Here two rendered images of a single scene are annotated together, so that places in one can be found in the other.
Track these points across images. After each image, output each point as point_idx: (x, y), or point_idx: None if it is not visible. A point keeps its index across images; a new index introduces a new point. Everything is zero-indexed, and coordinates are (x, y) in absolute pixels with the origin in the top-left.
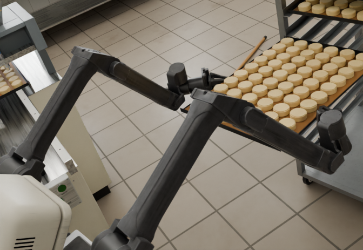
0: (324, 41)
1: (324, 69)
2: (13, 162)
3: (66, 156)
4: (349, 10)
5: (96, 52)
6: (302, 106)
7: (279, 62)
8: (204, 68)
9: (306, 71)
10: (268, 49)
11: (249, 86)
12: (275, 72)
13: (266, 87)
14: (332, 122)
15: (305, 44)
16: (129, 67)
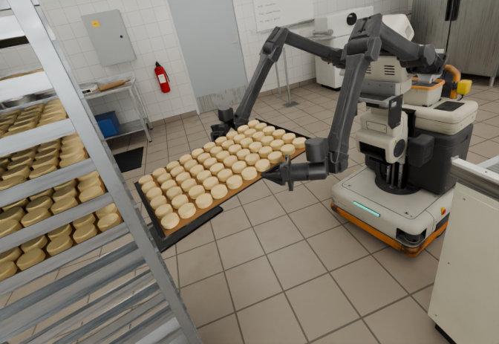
0: None
1: (183, 168)
2: None
3: (463, 163)
4: None
5: (359, 25)
6: (226, 137)
7: (206, 179)
8: (284, 163)
9: (196, 166)
10: (200, 203)
11: (249, 154)
12: (219, 167)
13: (237, 152)
14: (225, 105)
15: (161, 205)
16: (347, 72)
